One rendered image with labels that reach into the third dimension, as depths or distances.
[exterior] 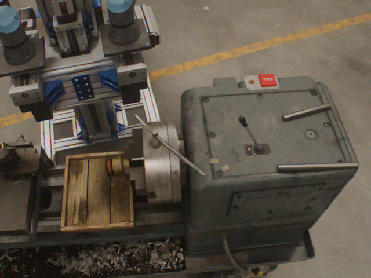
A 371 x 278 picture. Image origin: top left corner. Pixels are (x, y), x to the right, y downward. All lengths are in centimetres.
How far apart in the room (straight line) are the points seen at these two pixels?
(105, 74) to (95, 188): 56
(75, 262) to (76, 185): 42
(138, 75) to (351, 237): 176
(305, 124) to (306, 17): 277
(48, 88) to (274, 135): 108
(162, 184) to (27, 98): 80
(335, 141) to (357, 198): 149
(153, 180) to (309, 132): 58
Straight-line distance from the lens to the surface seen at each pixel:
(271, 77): 151
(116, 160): 142
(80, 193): 165
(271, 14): 402
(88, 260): 185
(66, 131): 272
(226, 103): 140
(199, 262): 185
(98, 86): 194
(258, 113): 139
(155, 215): 158
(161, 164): 129
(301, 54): 363
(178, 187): 132
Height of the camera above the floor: 232
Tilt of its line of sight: 56 degrees down
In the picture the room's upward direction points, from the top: straight up
